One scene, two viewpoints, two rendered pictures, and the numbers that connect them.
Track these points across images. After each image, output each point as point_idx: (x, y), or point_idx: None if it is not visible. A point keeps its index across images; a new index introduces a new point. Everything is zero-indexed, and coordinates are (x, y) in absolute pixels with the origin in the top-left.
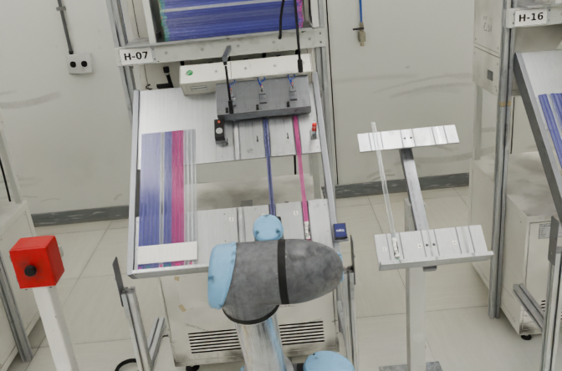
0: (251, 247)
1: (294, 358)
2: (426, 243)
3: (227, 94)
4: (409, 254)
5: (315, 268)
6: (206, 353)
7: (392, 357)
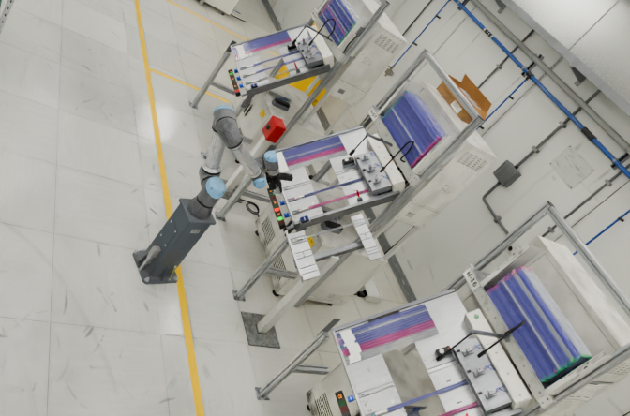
0: (230, 111)
1: (271, 278)
2: (304, 252)
3: (367, 156)
4: (296, 245)
5: (224, 126)
6: (262, 230)
7: (279, 325)
